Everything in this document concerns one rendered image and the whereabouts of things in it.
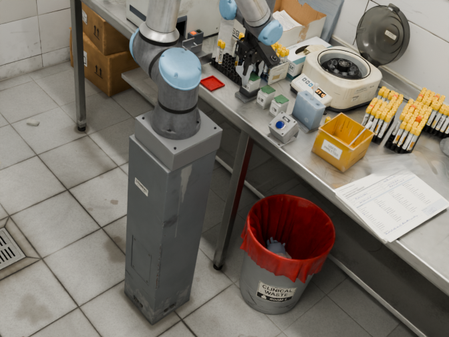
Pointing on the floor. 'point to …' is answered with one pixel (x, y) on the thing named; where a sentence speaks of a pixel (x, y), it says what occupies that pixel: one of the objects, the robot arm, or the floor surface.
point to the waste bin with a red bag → (301, 265)
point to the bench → (311, 178)
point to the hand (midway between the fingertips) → (251, 81)
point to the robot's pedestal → (163, 229)
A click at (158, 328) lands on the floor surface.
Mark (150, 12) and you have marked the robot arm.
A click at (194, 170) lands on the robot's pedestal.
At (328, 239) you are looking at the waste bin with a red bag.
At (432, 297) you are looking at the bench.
